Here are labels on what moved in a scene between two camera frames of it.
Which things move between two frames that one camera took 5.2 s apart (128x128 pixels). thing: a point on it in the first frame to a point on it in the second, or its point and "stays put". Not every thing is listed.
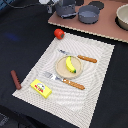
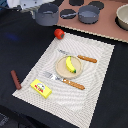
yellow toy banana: x=69 y=64 stays put
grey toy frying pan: x=88 y=14 stays put
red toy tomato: x=59 y=34 stays put
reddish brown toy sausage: x=16 y=80 stays put
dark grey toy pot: x=66 y=8 to x=47 y=14
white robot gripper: x=49 y=3 to x=28 y=5
